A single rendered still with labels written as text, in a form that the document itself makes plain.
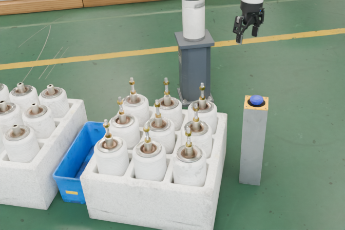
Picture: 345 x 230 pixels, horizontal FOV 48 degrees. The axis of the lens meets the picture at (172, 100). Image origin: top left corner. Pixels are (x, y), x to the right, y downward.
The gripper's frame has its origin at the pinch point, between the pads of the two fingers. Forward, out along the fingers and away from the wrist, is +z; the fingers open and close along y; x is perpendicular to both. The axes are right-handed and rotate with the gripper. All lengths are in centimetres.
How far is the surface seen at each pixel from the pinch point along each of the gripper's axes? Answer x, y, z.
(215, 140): -13.8, -31.1, 21.0
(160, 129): -3.2, -45.2, 14.6
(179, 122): 0.5, -33.0, 20.8
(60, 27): 151, 7, 47
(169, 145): -5.8, -43.8, 20.1
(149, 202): -13, -59, 28
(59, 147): 26, -65, 28
